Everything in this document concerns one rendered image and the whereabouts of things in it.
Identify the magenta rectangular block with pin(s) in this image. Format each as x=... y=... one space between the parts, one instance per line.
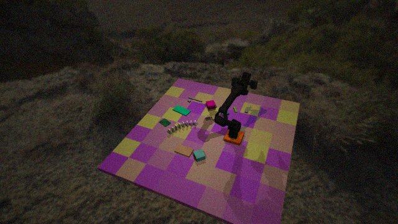
x=210 y=104

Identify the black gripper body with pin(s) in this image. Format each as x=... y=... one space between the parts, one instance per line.
x=253 y=83

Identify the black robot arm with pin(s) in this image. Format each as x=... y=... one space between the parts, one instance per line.
x=234 y=126

